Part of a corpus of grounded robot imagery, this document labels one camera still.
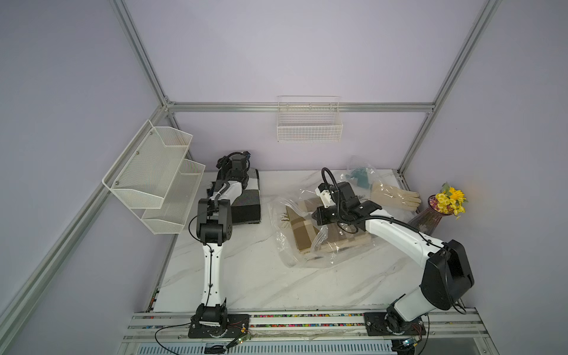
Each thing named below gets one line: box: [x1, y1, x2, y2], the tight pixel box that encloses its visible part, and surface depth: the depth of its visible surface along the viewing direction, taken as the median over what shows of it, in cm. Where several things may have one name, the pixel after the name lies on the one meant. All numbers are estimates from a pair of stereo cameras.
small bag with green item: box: [345, 167, 371, 190], surface depth 116 cm
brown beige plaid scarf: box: [286, 197, 373, 254], surface depth 89 cm
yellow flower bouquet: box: [429, 181, 469, 220], surface depth 80 cm
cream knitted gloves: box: [370, 181, 422, 211], surface depth 110 cm
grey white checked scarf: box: [230, 168, 262, 225], surface depth 103 cm
